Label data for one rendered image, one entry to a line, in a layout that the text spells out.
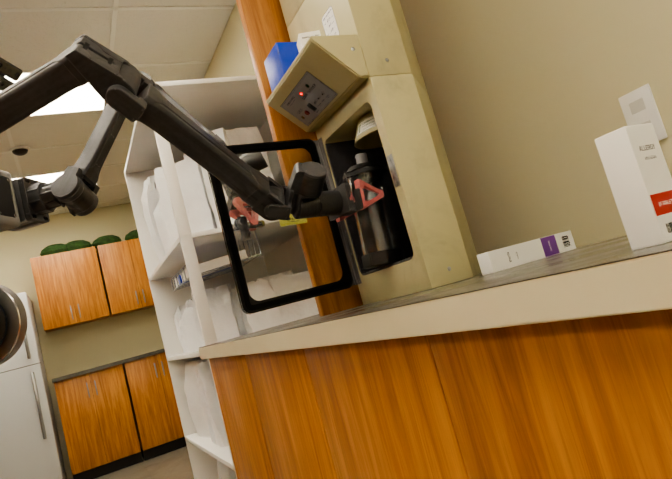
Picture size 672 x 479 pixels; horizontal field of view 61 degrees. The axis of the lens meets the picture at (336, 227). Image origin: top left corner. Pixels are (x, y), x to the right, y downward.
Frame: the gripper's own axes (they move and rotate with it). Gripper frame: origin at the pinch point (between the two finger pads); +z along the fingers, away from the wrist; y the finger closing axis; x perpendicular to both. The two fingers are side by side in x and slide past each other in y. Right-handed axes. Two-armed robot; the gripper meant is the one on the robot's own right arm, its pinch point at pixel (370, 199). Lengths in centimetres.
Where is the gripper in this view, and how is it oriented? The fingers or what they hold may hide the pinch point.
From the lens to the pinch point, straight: 135.0
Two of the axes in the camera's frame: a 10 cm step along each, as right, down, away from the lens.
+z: 8.7, -1.0, 4.8
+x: 1.9, 9.7, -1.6
